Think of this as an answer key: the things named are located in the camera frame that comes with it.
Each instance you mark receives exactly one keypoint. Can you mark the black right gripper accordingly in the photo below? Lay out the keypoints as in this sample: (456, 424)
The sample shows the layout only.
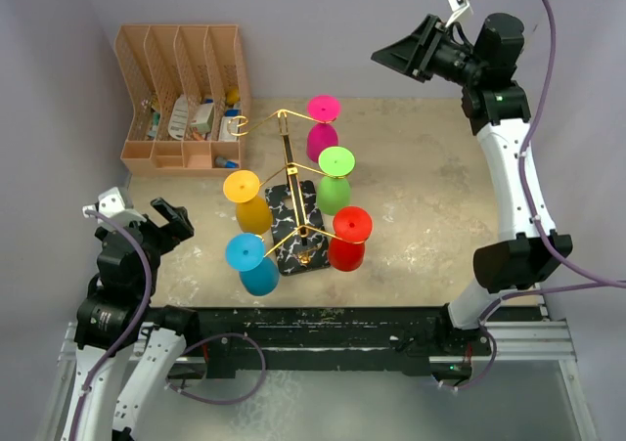
(411, 56)

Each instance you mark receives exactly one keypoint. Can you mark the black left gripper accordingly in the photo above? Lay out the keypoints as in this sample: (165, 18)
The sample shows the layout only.
(175, 216)

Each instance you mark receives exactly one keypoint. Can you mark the orange plastic wine glass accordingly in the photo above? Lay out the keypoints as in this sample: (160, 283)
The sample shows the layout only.
(252, 212)

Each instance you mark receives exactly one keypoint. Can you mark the pink plastic wine glass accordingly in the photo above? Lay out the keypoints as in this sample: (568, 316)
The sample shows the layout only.
(325, 109)

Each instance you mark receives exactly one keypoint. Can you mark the green plastic wine glass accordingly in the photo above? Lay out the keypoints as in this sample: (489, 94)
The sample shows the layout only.
(334, 191)

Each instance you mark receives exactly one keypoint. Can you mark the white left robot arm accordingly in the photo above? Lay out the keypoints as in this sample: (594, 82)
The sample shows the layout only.
(123, 350)

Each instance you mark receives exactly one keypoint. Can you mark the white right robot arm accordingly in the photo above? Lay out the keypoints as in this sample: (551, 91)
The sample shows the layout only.
(499, 117)

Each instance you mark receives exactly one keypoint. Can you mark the blue plastic wine glass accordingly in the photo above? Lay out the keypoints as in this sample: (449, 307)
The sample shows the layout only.
(245, 253)

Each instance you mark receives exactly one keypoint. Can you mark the red plastic wine glass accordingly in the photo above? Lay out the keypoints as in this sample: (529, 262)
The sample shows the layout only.
(352, 227)

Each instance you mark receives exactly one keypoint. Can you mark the grey blue small bottle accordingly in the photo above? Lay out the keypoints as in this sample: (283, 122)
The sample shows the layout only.
(223, 162)

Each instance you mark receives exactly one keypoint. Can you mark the white printed label packet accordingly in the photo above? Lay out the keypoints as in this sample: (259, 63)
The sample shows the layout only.
(177, 123)

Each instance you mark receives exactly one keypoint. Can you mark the white blue labelled box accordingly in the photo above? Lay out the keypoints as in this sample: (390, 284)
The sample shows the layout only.
(229, 126)

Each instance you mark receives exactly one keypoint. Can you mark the white red medicine box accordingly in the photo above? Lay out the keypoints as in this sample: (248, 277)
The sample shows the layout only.
(202, 121)

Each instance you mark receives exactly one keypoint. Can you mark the peach plastic desk organizer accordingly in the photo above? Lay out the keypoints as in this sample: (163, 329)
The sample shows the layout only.
(159, 62)

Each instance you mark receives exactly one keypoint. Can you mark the yellow round object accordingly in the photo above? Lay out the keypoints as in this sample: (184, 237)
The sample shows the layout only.
(233, 96)

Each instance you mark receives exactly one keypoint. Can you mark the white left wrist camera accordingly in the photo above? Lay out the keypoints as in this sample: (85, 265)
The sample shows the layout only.
(117, 205)

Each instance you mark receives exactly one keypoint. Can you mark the gold wire glass rack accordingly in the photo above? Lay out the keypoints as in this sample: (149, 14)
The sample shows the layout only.
(301, 233)

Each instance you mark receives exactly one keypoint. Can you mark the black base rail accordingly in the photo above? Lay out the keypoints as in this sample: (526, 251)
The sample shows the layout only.
(352, 339)

